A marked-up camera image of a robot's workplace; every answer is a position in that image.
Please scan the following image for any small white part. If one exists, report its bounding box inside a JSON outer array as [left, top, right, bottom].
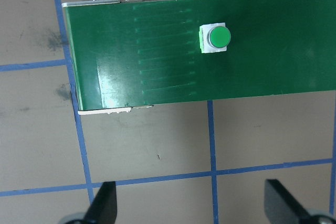
[[198, 21, 232, 54]]

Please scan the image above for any green conveyor belt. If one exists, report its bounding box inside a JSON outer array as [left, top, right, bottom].
[[61, 0, 336, 116]]

